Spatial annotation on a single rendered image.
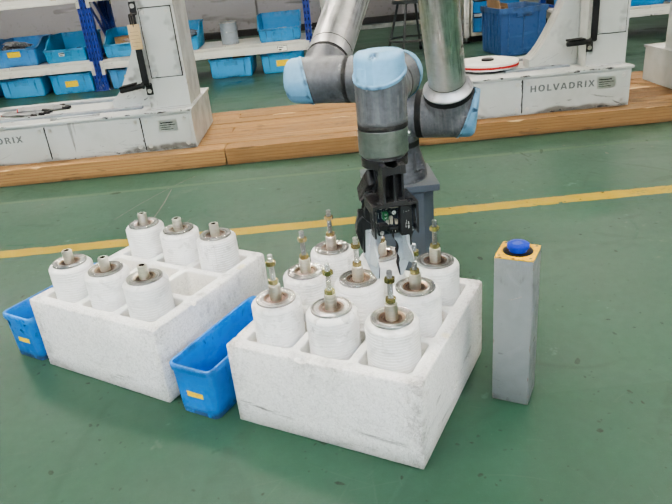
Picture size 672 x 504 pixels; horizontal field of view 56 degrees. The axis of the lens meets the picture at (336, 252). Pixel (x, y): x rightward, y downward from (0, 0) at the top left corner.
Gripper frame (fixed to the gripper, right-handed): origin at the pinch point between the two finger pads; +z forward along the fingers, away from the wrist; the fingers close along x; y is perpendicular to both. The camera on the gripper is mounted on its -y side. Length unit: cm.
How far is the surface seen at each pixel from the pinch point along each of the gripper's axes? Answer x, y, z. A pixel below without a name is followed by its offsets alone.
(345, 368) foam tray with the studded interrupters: -9.3, 2.6, 16.6
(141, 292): -45, -28, 11
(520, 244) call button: 25.4, -3.2, 1.6
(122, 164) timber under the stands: -72, -208, 29
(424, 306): 7.4, -3.9, 11.1
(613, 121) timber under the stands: 156, -172, 32
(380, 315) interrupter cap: -1.7, -0.6, 9.3
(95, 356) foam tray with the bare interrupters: -59, -36, 28
